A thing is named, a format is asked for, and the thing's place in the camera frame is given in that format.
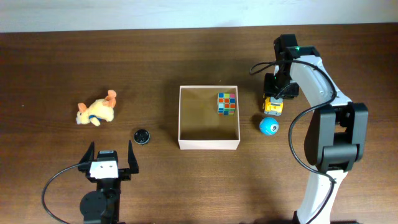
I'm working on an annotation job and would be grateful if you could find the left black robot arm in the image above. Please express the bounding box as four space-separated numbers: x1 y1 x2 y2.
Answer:
78 142 139 224

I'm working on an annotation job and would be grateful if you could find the blue toy ball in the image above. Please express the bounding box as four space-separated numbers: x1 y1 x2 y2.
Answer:
259 117 279 136

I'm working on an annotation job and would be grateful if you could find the white open cardboard box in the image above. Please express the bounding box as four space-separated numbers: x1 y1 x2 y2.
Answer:
178 85 241 150

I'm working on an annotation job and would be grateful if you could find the black cable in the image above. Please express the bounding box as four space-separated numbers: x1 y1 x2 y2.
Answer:
249 59 338 224
41 162 85 224

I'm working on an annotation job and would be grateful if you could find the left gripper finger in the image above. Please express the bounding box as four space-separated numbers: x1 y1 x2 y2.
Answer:
127 140 139 170
79 142 95 164

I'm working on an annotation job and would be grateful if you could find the multicolour puzzle cube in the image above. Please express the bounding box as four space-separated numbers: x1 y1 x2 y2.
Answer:
217 93 237 116

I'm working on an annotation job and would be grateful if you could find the yellow grey toy truck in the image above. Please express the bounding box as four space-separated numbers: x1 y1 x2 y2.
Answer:
262 96 283 116

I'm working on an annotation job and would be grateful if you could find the left black cable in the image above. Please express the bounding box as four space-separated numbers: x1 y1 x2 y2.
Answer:
41 162 85 224

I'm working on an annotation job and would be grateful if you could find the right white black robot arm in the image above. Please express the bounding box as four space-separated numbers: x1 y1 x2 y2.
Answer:
263 34 369 223

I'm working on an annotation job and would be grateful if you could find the black round puck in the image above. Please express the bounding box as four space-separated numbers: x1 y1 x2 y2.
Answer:
133 129 150 145

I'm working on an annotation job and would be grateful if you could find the right black cable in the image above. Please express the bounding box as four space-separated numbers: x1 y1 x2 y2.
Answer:
249 59 338 224

